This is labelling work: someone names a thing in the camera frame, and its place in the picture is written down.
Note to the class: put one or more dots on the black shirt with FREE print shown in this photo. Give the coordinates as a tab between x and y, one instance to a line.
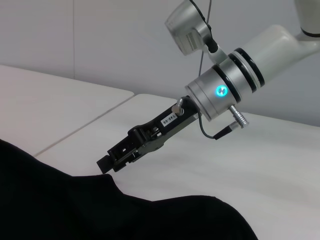
75	207

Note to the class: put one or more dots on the right robot arm silver white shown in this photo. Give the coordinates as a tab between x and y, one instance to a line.
250	75

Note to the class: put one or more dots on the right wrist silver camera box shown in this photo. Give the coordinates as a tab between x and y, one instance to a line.
187	30

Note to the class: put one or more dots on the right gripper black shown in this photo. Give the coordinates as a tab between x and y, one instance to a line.
165	125

